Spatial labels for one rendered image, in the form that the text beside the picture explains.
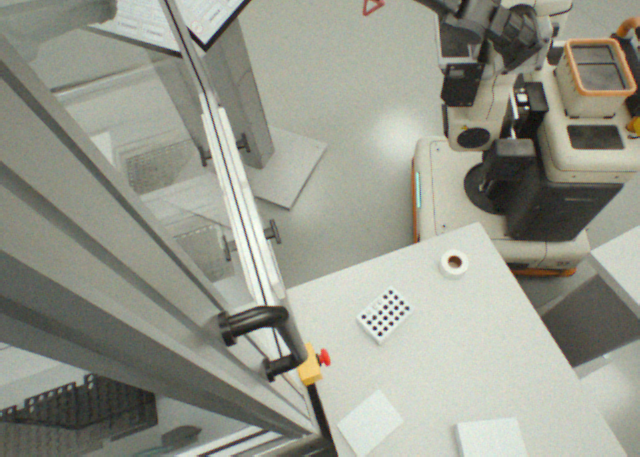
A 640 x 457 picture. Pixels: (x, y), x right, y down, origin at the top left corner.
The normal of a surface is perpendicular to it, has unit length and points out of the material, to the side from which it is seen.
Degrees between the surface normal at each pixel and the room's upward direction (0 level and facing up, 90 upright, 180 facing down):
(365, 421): 0
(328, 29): 0
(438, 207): 0
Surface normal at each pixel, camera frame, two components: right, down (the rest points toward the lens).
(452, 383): -0.09, -0.50
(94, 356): 0.33, 0.80
